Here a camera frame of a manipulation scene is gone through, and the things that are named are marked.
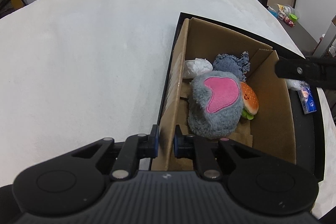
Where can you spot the blue tissue pack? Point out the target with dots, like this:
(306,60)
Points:
(307,100)

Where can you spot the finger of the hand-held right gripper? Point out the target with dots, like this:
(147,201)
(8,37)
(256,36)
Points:
(299,70)

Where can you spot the grey plush toy pink patch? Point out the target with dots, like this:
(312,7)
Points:
(218,106)

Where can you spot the brown cardboard box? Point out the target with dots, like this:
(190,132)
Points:
(270,108)

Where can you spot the white plastic bottle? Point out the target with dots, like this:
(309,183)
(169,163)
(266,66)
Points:
(282,8)

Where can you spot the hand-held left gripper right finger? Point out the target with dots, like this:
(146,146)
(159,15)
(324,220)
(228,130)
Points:
(177,141)

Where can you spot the small red toys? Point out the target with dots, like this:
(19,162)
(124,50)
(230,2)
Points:
(287,21)

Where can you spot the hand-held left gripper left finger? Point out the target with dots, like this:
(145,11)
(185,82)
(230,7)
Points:
(156,140)

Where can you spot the white paper wad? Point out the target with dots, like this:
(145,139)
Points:
(197,67)

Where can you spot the black shallow tray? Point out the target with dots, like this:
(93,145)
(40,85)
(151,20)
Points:
(302,134)

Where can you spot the clear plastic bag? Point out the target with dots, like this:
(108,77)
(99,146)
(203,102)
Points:
(295,85)

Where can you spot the burger plush toy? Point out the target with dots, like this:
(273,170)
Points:
(249,100)

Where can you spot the green cup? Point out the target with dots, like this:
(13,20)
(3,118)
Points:
(294,16)

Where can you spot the small blue-grey knitted cloth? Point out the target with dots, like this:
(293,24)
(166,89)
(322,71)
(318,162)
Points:
(231,64)

